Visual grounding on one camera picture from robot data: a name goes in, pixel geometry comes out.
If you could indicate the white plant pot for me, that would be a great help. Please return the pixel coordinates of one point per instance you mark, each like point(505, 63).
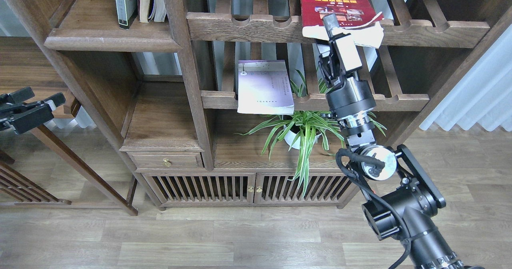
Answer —
point(290, 137)

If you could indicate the dark wooden bookshelf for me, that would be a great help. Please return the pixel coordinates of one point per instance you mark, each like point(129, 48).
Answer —
point(166, 90)

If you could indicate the green spider plant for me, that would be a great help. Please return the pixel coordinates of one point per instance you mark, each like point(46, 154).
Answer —
point(279, 126)

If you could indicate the green and grey book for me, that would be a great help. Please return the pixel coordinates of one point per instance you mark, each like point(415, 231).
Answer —
point(126, 12)

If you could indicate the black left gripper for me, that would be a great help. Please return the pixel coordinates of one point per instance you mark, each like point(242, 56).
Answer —
point(24, 117)

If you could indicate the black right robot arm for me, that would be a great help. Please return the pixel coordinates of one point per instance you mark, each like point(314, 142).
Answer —
point(401, 199)

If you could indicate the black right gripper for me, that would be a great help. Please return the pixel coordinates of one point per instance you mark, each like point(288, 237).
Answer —
point(339, 57)

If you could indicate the white curtain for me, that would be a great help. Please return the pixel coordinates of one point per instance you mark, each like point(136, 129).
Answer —
point(483, 96)

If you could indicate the wooden side furniture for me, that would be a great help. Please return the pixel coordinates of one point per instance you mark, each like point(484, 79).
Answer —
point(27, 193)

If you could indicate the red cover book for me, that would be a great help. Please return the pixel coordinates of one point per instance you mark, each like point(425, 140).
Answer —
point(355, 17)

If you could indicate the brass drawer knob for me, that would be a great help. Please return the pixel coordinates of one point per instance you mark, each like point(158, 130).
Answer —
point(166, 162)

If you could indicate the upright books on shelf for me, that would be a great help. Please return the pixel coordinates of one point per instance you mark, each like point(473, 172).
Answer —
point(151, 10)

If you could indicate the pale lavender book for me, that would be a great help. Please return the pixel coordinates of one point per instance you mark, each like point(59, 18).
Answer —
point(264, 88)

